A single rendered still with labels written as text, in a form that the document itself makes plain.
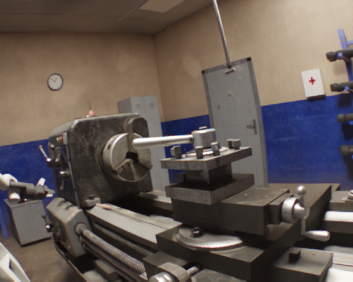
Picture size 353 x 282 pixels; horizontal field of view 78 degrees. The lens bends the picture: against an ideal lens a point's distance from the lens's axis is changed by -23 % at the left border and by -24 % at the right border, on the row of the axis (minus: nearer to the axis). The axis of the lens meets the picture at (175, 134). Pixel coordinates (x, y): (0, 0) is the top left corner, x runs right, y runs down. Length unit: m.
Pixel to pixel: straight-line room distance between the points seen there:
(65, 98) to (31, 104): 0.69
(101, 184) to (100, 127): 0.32
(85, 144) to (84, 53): 3.98
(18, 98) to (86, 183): 3.49
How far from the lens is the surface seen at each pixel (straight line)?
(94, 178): 1.53
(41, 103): 4.87
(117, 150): 1.36
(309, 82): 3.82
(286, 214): 0.55
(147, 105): 5.15
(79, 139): 1.50
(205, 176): 0.65
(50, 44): 5.23
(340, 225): 0.93
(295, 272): 0.60
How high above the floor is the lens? 1.21
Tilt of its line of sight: 2 degrees down
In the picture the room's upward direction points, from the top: 8 degrees counter-clockwise
